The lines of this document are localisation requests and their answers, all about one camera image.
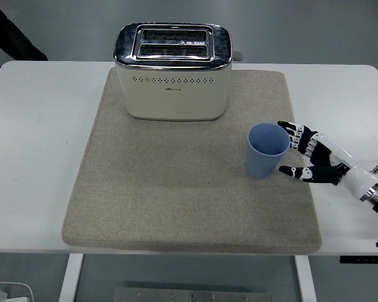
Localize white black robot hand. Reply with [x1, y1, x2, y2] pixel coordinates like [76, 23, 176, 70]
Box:
[277, 120, 378, 200]

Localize blue ribbed plastic cup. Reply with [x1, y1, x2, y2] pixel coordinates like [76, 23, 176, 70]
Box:
[246, 123, 292, 180]

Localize black table control panel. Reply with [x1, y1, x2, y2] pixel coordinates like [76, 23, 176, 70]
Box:
[339, 256, 378, 265]

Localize white table leg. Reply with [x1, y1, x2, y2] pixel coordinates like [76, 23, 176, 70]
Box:
[57, 253, 84, 302]
[294, 255, 318, 302]

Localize beige felt mat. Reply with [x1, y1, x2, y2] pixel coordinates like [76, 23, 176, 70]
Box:
[60, 67, 323, 255]

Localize cream and chrome toaster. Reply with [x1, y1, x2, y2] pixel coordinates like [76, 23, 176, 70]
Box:
[113, 22, 244, 123]

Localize white plastic bin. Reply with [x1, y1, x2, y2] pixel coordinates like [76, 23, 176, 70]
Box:
[0, 281, 36, 302]

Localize person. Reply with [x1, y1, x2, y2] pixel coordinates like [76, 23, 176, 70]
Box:
[0, 3, 49, 91]

